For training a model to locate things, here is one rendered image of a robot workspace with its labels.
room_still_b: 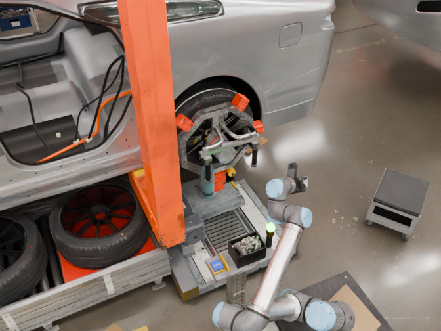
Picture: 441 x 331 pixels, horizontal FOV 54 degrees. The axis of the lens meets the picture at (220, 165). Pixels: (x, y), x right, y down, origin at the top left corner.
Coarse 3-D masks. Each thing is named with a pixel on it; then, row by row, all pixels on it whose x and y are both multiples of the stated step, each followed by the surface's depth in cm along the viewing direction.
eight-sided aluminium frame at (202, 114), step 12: (204, 108) 280; (216, 108) 283; (228, 108) 282; (192, 120) 280; (252, 120) 298; (180, 132) 283; (192, 132) 280; (180, 144) 282; (180, 156) 290; (240, 156) 315; (192, 168) 301; (216, 168) 312; (228, 168) 317
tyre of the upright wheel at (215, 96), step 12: (204, 84) 290; (216, 84) 294; (228, 84) 306; (180, 96) 287; (204, 96) 280; (216, 96) 282; (228, 96) 286; (180, 108) 282; (192, 108) 279; (180, 168) 308
